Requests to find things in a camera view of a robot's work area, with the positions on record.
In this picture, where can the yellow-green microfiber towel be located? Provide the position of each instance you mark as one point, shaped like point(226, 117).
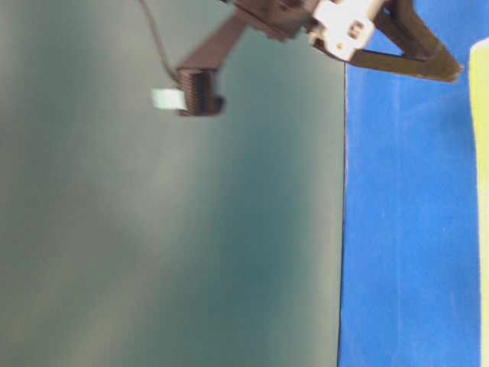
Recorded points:
point(478, 83)

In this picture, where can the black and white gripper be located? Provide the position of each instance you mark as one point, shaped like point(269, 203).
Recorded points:
point(344, 28)

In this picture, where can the blue cloth mat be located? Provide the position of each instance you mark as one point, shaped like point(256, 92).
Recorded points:
point(411, 275)

